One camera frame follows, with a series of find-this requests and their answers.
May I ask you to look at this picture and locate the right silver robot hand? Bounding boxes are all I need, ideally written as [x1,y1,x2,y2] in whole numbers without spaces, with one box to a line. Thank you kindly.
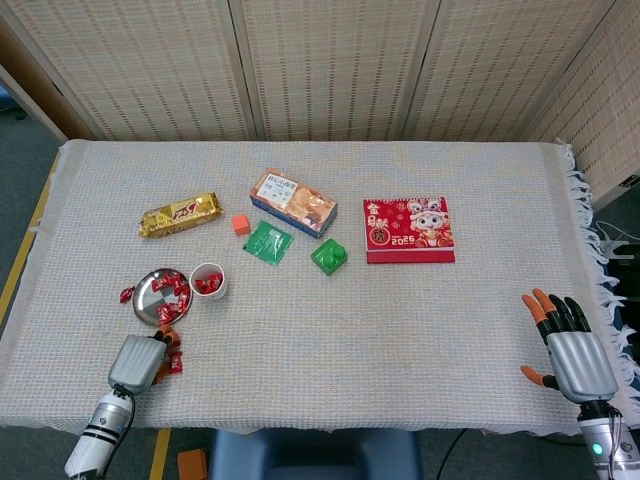
[520,287,620,405]

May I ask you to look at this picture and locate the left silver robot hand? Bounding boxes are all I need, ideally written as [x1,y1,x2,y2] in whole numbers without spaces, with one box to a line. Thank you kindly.
[107,323,183,395]

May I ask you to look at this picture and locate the navy blue robot base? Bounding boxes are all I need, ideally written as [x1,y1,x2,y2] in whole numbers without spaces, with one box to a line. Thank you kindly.
[208,428,424,480]

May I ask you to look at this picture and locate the round steel plate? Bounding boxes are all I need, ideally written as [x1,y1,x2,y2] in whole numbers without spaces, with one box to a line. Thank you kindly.
[132,268,195,329]

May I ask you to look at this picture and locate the white paper cup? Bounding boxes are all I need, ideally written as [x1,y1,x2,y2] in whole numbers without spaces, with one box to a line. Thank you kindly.
[188,262,229,302]

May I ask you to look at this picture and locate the orange block on floor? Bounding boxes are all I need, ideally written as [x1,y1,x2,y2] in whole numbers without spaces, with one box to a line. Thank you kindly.
[177,448,209,480]

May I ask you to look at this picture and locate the gold biscuit packet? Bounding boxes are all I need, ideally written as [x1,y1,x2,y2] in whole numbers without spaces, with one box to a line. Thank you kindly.
[138,192,223,240]

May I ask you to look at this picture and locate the green foil sachet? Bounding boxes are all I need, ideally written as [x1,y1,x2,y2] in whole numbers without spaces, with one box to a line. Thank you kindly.
[242,219,296,269]

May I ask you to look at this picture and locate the white woven tablecloth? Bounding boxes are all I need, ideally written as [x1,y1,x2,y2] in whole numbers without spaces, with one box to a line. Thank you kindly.
[0,138,640,437]

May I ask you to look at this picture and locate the green building block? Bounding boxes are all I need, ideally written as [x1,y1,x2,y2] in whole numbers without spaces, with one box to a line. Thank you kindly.
[310,237,350,277]

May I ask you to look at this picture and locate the red 2026 desk calendar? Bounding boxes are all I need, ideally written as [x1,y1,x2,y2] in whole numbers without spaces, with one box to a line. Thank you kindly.
[362,196,457,265]

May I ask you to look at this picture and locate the blue orange cookie box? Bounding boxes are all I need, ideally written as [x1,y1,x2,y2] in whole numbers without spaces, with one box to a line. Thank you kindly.
[249,167,339,240]

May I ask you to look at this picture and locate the woven folding screen panel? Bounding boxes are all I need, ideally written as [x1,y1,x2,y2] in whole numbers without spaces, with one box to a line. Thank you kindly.
[524,0,640,211]
[229,0,441,142]
[404,0,617,142]
[0,0,259,142]

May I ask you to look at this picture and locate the brown wooden screen panel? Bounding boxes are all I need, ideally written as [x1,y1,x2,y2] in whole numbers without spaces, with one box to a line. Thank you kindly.
[0,17,96,144]

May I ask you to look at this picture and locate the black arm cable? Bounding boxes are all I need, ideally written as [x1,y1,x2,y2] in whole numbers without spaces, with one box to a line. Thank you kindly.
[99,385,137,480]

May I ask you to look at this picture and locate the white cable bundle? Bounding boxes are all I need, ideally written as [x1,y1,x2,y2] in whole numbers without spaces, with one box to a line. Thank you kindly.
[594,219,632,259]

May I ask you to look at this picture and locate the black floor cable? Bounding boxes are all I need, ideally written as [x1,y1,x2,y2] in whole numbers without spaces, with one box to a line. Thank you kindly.
[437,428,469,480]

